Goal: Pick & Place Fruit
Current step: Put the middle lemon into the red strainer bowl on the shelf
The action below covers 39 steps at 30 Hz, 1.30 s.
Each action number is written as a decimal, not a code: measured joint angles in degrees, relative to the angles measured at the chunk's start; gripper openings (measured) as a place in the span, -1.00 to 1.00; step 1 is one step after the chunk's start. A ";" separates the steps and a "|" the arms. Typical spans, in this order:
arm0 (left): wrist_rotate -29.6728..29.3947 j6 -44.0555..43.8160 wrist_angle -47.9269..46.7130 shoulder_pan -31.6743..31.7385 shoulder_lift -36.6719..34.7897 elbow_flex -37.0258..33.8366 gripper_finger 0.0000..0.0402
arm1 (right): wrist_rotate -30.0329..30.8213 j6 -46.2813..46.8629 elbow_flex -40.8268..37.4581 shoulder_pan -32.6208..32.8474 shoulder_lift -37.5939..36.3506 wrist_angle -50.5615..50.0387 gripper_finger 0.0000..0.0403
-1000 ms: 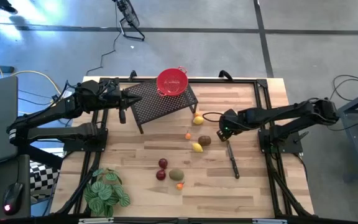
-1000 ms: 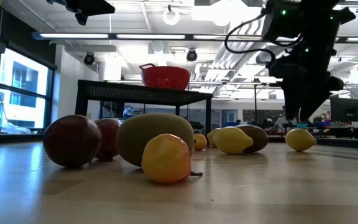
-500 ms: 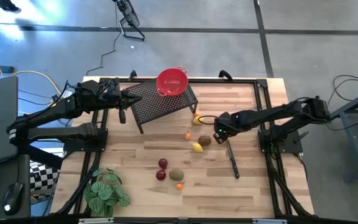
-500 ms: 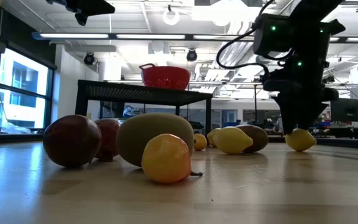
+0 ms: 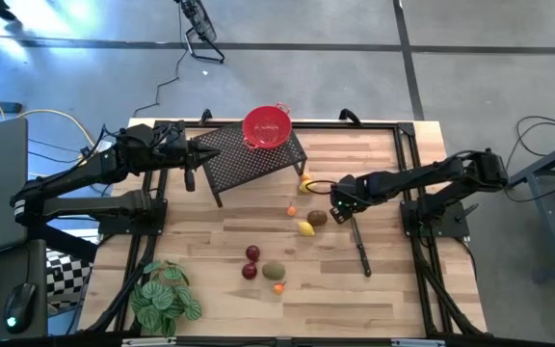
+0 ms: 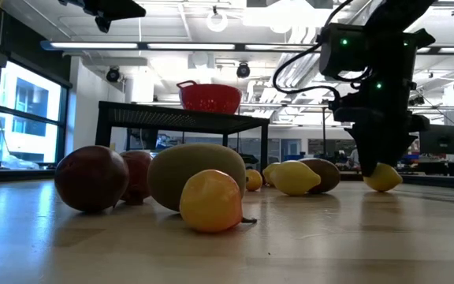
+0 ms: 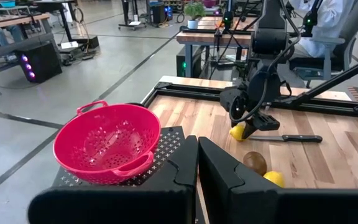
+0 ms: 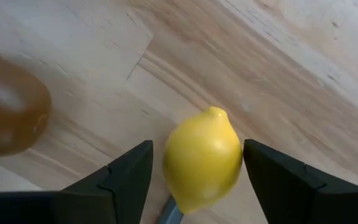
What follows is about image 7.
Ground brown kiwi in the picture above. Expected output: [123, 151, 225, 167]
[242, 151, 268, 177]

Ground wooden workbench grey legs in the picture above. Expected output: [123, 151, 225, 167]
[175, 15, 256, 78]

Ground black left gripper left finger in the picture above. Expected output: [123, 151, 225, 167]
[27, 134, 200, 224]

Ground computer tower green light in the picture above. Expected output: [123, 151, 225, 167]
[176, 45, 197, 78]

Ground computer tower purple lights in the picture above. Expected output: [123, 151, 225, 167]
[15, 41, 63, 84]

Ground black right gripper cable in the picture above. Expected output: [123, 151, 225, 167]
[227, 71, 270, 124]

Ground small plant white pot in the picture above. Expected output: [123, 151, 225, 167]
[183, 1, 207, 30]

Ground black handled kitchen knife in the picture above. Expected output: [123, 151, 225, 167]
[246, 134, 323, 144]

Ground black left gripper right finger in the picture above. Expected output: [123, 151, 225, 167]
[198, 136, 358, 224]

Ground grey office chair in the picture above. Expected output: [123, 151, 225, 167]
[288, 0, 358, 90]

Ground yellow lemon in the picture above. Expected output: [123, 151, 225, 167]
[262, 170, 286, 189]
[229, 124, 246, 142]

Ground wooden table black legs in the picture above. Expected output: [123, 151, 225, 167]
[0, 12, 52, 32]

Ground red plastic colander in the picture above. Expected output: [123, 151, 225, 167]
[52, 100, 162, 186]

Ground person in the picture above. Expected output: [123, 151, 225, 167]
[290, 0, 358, 59]

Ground black perforated metal shelf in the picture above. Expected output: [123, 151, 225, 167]
[51, 125, 186, 188]

